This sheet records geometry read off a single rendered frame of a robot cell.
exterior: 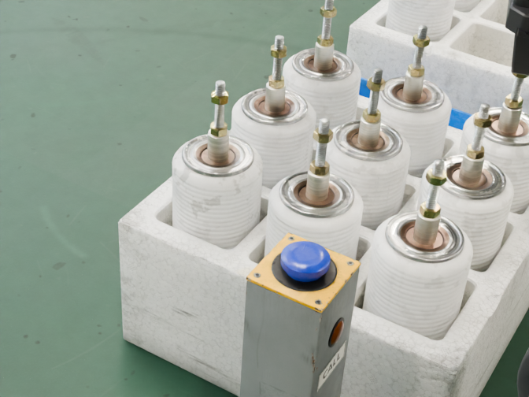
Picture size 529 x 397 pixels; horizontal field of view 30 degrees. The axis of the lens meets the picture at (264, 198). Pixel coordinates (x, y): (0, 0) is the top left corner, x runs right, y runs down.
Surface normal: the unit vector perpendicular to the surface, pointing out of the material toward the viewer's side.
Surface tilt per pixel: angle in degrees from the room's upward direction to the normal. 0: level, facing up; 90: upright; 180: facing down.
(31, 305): 0
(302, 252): 0
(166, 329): 90
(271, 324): 90
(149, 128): 0
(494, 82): 90
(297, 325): 90
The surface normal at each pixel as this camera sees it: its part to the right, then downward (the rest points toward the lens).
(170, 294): -0.51, 0.50
